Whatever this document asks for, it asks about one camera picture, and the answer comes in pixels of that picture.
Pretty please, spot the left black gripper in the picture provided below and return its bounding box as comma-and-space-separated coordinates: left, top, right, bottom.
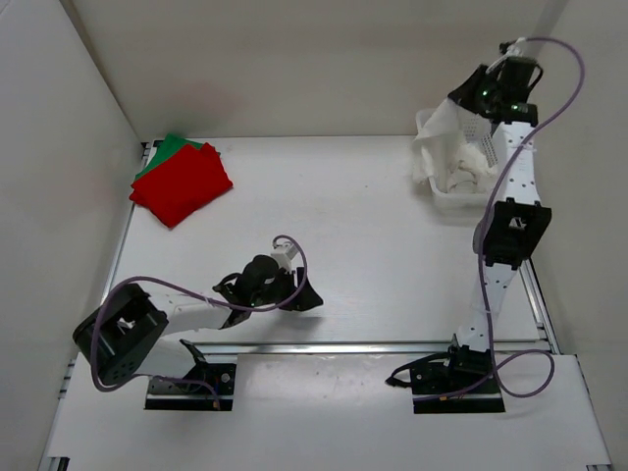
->
250, 265, 323, 311

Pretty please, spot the white t shirt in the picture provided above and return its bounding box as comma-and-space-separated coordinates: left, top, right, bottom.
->
410, 95, 501, 195

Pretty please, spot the red t shirt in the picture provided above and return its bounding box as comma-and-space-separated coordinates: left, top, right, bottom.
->
130, 143, 234, 229

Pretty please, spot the green t shirt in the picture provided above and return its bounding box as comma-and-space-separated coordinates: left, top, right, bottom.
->
135, 133, 202, 180

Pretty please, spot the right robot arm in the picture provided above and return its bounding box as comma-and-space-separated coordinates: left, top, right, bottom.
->
386, 56, 551, 401

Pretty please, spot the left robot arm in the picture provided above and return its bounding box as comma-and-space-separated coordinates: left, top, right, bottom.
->
72, 245, 324, 393

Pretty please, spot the white plastic basket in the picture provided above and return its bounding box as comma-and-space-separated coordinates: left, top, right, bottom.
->
414, 105, 509, 217

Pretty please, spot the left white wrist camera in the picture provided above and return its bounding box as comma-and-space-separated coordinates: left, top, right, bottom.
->
270, 242, 299, 272

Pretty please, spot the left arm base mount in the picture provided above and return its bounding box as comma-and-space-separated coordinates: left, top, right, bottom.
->
140, 340, 237, 412

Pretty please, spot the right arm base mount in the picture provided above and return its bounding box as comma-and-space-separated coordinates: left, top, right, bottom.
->
409, 353, 505, 415

